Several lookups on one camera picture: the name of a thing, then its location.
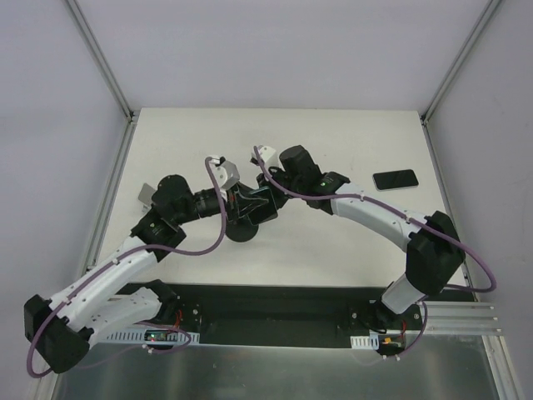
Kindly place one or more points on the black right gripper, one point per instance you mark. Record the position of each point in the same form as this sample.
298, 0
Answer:
274, 188

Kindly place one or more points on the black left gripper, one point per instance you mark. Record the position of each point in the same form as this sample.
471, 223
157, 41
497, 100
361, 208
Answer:
232, 200

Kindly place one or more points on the green phone black screen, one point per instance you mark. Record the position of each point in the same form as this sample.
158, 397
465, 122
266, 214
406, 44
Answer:
258, 206

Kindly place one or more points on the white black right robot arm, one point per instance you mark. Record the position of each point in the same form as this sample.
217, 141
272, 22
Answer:
432, 248

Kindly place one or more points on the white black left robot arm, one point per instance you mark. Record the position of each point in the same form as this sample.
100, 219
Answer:
62, 329

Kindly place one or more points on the black phone stand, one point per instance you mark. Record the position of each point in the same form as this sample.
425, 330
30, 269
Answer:
241, 230

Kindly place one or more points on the white phone face down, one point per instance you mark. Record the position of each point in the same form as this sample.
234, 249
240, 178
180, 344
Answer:
145, 195

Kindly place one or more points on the black phone on table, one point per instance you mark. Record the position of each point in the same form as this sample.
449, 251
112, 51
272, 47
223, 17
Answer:
398, 179

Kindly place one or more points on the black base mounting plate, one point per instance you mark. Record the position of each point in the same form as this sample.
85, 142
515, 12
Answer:
288, 317

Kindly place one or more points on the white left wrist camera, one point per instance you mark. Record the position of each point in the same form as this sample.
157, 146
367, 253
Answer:
225, 173

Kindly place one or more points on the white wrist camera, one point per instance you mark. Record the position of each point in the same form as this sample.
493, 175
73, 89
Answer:
268, 155
225, 173

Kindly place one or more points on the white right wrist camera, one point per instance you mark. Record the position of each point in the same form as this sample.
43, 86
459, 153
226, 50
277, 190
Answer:
268, 155

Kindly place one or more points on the white left cable duct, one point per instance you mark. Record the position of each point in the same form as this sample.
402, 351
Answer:
144, 335

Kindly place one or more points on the white cable duct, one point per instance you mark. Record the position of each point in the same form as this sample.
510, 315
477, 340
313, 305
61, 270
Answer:
144, 335
369, 342

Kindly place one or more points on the white right cable duct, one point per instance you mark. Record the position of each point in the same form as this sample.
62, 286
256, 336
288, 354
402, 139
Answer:
369, 342

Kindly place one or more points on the right aluminium frame post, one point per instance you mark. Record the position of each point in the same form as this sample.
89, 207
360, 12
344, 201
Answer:
483, 21

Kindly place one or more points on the aluminium frame post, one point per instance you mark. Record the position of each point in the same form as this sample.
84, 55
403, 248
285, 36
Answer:
483, 21
89, 38

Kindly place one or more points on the left aluminium frame post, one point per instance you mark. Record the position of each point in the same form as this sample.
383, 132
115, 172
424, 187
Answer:
89, 38

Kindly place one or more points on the aluminium rail right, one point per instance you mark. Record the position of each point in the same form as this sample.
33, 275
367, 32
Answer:
461, 318

